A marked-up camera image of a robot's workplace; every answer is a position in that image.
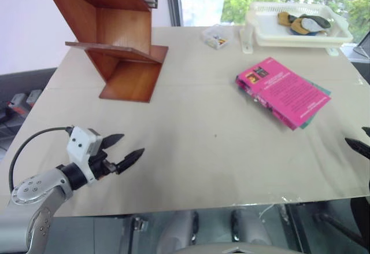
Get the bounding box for metal table clamp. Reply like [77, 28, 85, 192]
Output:
[131, 216, 149, 232]

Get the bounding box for small clear plastic box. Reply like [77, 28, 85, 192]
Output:
[201, 24, 234, 51]

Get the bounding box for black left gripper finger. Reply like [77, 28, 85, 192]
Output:
[116, 148, 146, 175]
[102, 133, 125, 151]

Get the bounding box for teal book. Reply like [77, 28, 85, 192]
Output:
[299, 76, 332, 130]

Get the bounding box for objects in white tray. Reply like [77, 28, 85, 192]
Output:
[290, 13, 332, 37]

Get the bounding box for black stand leg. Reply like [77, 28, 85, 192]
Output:
[315, 212, 370, 248]

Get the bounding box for wooden zigzag shelf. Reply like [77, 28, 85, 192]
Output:
[39, 0, 169, 104]

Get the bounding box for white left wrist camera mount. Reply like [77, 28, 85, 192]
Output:
[66, 126, 103, 184]

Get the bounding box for white plastic basket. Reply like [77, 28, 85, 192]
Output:
[245, 1, 349, 39]

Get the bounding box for white plastic tray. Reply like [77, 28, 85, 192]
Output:
[253, 22, 354, 48]

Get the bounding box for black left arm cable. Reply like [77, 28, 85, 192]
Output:
[8, 126, 73, 193]

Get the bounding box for pink book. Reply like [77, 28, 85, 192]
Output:
[235, 57, 331, 130]

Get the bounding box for mustard yellow cloth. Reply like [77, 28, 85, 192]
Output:
[277, 11, 304, 34]

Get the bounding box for grey and red power tool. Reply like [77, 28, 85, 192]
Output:
[5, 89, 43, 115]

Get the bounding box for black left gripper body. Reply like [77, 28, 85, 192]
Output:
[90, 149, 118, 179]

